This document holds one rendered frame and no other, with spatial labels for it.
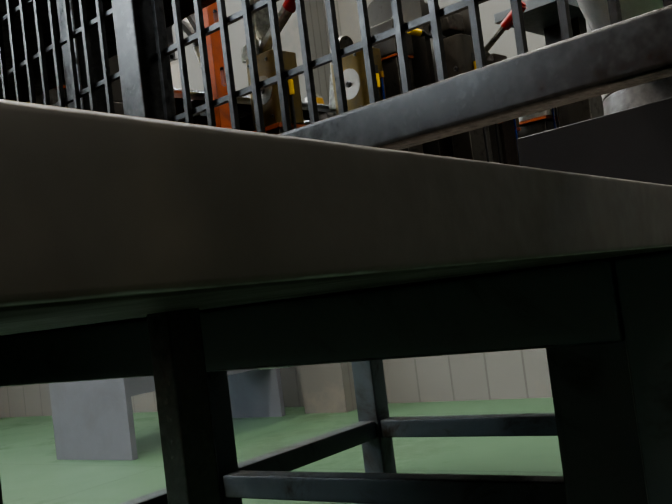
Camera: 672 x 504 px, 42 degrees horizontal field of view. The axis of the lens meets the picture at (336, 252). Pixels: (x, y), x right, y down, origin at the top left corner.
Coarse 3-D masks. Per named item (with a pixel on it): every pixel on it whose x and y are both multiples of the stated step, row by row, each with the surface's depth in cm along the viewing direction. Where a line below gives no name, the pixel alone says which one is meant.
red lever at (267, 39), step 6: (288, 0) 135; (294, 0) 134; (282, 6) 136; (288, 6) 135; (294, 6) 135; (282, 12) 136; (288, 12) 136; (282, 18) 137; (288, 18) 137; (282, 24) 138; (270, 30) 138; (264, 36) 140; (270, 36) 139; (264, 42) 140; (270, 42) 140; (264, 48) 140
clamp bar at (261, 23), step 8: (256, 0) 139; (264, 8) 141; (256, 16) 140; (264, 16) 141; (256, 24) 140; (264, 24) 141; (256, 32) 140; (264, 32) 141; (256, 40) 140; (256, 48) 140
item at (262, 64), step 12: (264, 60) 137; (288, 60) 138; (264, 72) 137; (276, 84) 136; (288, 84) 137; (252, 96) 139; (264, 96) 137; (276, 96) 135; (288, 96) 137; (300, 96) 139; (252, 108) 139; (264, 108) 137; (276, 108) 135; (300, 108) 138; (264, 120) 137; (276, 120) 135; (300, 120) 138; (276, 132) 136
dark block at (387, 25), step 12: (384, 24) 151; (408, 36) 153; (384, 48) 151; (396, 48) 150; (408, 48) 152; (384, 60) 152; (396, 60) 150; (384, 72) 152; (396, 72) 150; (396, 84) 150; (420, 144) 152
